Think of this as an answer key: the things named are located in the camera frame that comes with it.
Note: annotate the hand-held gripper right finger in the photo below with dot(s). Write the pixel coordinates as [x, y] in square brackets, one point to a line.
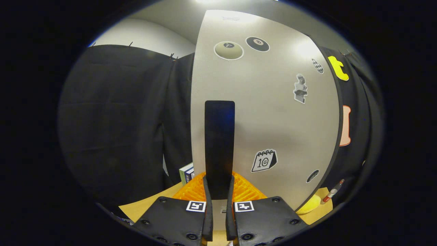
[230, 222]

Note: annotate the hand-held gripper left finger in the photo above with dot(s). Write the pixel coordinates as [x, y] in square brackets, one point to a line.
[208, 222]

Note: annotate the white book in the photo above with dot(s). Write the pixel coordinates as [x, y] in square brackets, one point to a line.
[192, 175]

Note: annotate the blue book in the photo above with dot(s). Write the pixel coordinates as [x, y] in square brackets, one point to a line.
[187, 175]

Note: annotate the green book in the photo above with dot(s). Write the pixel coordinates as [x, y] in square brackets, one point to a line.
[182, 174]

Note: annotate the yellow corn toy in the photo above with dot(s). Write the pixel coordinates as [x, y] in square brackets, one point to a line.
[309, 206]

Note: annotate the clear plastic bottle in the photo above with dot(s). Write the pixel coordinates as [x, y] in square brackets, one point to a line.
[332, 192]

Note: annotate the black backdrop cloth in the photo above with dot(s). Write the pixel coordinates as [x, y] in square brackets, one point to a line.
[119, 119]

